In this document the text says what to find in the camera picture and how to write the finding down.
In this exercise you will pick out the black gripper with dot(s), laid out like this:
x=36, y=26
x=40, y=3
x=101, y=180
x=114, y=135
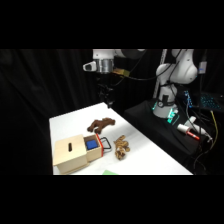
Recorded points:
x=105, y=86

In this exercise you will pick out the blue cube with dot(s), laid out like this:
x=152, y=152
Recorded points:
x=91, y=144

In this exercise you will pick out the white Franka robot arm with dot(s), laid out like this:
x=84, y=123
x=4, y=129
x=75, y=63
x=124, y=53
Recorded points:
x=175, y=71

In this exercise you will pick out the dark brown plush toy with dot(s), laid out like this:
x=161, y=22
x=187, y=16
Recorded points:
x=100, y=124

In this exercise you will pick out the tan striped plush toy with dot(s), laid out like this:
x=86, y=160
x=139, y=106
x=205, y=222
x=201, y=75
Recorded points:
x=121, y=148

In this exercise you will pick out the black robot stand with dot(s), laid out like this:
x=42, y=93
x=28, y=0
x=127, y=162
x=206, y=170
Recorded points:
x=156, y=128

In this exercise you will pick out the green-lit control board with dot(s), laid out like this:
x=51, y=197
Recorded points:
x=173, y=115

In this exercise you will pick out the light wooden slot box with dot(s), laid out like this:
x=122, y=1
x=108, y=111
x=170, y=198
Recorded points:
x=70, y=155

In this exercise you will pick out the green flat sheet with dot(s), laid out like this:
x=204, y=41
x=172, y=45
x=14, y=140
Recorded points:
x=109, y=172

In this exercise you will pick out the blue-lit electronic device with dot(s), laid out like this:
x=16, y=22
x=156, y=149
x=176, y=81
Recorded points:
x=188, y=98

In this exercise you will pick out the white cylinder with red tip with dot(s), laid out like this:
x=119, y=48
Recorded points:
x=186, y=130

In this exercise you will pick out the small white box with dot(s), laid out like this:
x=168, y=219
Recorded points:
x=202, y=67

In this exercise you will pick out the blue-lit keyboard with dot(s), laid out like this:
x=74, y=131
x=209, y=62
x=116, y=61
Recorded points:
x=210, y=100

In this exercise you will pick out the white grey wrist-mounted camera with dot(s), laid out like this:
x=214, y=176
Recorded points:
x=89, y=66

